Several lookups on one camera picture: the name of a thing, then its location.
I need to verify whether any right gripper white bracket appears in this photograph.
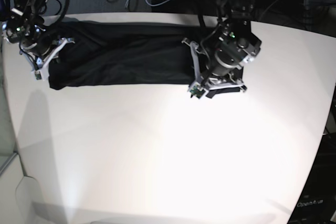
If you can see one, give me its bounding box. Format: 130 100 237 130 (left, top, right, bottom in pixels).
19 37 75 81

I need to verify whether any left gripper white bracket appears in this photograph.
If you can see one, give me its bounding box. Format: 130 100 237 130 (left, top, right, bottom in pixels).
182 38 247 99

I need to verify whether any dark navy long-sleeve shirt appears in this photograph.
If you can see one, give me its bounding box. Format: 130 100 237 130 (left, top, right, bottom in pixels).
47 17 245 100

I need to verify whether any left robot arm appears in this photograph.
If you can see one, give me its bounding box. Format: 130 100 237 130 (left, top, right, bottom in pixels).
182 0 262 99

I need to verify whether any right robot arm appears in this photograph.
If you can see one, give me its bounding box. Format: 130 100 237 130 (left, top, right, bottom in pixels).
1 0 75 80

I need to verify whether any black OpenArm case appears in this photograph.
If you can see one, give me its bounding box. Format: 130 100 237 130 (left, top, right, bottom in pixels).
288 133 335 223

